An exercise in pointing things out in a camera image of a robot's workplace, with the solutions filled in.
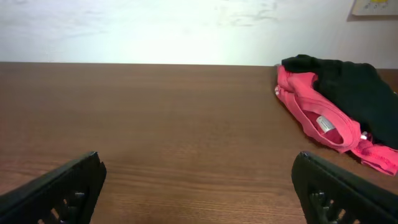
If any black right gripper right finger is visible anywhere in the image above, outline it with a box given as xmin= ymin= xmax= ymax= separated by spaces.
xmin=291 ymin=151 xmax=397 ymax=224

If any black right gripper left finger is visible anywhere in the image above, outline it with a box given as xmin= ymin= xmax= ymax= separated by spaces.
xmin=1 ymin=152 xmax=106 ymax=224

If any black t-shirt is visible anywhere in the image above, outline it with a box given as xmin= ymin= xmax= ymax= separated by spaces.
xmin=281 ymin=55 xmax=397 ymax=149

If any red RAM t-shirt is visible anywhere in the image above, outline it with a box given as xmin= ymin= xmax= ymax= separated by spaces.
xmin=274 ymin=65 xmax=397 ymax=176

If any paper sheet on wall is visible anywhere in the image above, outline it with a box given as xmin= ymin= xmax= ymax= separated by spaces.
xmin=351 ymin=0 xmax=397 ymax=16

